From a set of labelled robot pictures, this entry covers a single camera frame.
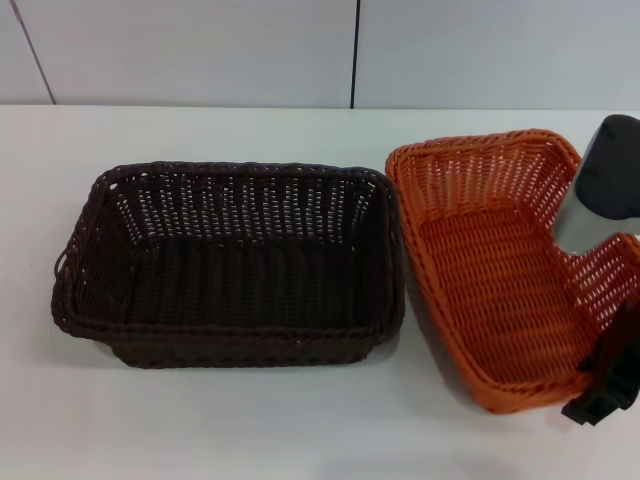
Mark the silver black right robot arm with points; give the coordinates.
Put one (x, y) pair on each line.
(597, 190)

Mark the dark brown wicker basket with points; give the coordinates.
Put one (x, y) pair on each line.
(240, 280)

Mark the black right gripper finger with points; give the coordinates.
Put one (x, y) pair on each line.
(592, 406)

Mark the orange wicker basket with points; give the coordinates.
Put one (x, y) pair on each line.
(490, 300)

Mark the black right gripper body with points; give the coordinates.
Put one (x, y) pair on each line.
(620, 350)

